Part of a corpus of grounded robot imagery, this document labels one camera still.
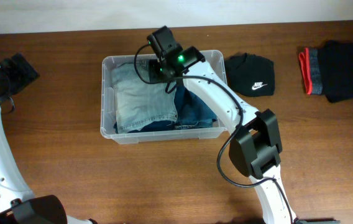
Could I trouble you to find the light blue jeans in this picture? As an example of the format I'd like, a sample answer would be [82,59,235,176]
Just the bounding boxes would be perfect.
[111,60,178,134]

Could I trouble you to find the dark blue jeans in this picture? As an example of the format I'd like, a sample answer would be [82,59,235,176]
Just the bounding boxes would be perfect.
[174,86,217,130]

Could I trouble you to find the dark blue teal cloth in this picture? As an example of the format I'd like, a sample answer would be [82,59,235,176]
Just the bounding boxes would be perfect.
[129,121,175,133]

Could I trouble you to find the black shorts red waistband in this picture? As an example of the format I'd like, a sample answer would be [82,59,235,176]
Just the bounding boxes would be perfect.
[298,40,353,103]

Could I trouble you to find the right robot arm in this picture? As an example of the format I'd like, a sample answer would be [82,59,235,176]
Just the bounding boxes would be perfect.
[151,45,298,223]

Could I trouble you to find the clear plastic storage container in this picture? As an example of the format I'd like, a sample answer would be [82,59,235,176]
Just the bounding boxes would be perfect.
[100,55,227,144]

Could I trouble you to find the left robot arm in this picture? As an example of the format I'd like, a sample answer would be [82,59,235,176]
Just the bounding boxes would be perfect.
[0,54,80,224]

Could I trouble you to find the black Nike shirt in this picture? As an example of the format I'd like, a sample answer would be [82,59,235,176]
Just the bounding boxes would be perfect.
[224,53,275,97]

